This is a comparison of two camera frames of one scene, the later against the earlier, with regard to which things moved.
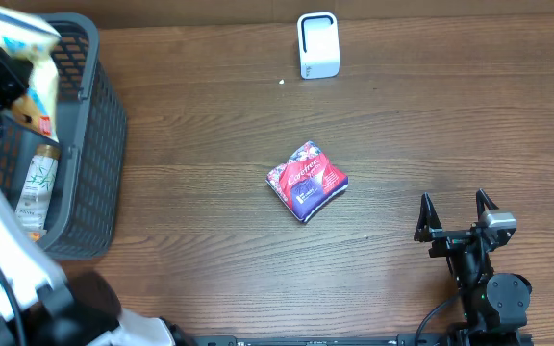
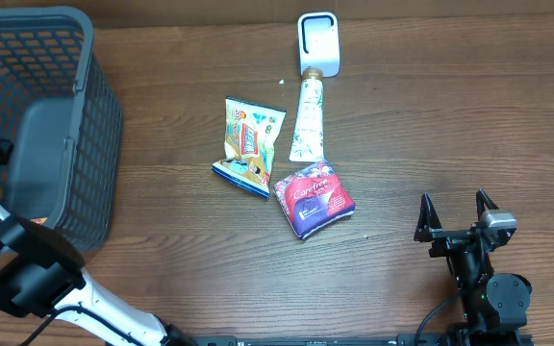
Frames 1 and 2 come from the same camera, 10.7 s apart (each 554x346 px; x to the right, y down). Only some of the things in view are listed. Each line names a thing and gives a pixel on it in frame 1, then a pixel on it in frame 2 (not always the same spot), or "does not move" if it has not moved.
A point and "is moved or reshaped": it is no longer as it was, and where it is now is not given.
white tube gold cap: [34, 207] -> [308, 143]
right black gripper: [447, 239] does not move
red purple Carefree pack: [308, 183] is moved or reshaped
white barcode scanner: [318, 44] does not move
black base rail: [314, 340] does not move
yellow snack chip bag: [37, 107] -> [251, 133]
